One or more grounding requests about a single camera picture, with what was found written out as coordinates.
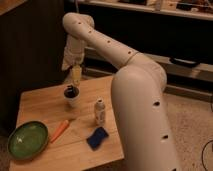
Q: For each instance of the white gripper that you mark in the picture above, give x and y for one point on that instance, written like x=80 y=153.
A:
x=74 y=52

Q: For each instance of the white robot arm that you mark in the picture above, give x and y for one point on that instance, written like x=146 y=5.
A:
x=136 y=96

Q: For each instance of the grey metal beam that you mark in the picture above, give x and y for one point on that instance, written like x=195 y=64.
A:
x=158 y=67

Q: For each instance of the white cup with dark content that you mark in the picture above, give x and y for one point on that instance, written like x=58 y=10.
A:
x=71 y=94

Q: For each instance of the small white bottle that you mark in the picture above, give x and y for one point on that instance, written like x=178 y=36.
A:
x=100 y=113

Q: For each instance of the wooden table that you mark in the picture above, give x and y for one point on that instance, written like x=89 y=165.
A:
x=70 y=152

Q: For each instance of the orange carrot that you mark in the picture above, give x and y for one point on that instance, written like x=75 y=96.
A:
x=61 y=128

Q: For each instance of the blue sponge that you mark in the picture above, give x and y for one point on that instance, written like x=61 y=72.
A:
x=95 y=140

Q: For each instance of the green bowl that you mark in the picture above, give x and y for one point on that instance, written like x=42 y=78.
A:
x=28 y=140

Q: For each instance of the upper shelf with clutter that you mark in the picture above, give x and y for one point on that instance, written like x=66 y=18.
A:
x=167 y=7

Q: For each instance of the black handle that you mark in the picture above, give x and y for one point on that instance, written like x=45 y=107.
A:
x=184 y=62

